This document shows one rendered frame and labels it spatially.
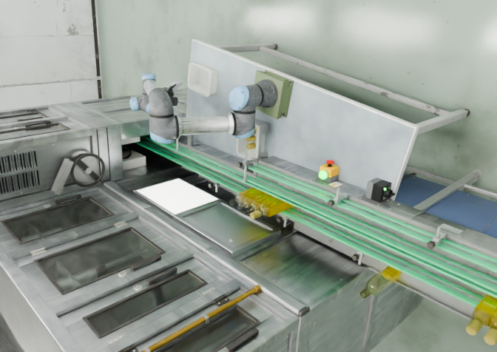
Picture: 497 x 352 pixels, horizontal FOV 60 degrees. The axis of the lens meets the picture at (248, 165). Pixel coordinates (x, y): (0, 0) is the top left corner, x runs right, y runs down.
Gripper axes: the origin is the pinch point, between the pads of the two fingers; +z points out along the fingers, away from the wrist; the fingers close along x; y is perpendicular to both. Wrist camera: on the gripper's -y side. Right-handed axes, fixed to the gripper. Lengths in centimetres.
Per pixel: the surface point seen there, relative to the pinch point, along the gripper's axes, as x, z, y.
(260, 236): 42, -24, -94
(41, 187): 43, -88, 20
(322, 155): 9, 16, -96
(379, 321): 86, 14, -148
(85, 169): 38, -63, 15
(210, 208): 47, -23, -54
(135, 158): 52, -21, 30
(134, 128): 24.5, -25.2, 21.2
